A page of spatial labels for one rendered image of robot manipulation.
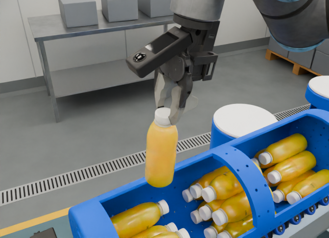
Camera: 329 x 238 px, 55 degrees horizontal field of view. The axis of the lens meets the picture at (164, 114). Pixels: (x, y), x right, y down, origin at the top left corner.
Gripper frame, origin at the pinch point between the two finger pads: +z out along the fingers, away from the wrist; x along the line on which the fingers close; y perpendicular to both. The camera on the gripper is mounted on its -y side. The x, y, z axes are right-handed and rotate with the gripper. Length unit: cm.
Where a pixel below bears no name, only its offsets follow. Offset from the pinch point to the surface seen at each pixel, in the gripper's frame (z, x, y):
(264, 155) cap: 25, 0, 47
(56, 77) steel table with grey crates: 126, 270, 74
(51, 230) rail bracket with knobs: 50, 21, -16
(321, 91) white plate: 24, 21, 120
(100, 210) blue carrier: 23.9, 1.7, -11.6
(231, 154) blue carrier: 17.4, -1.3, 26.0
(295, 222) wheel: 40, -18, 49
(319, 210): 41, -19, 63
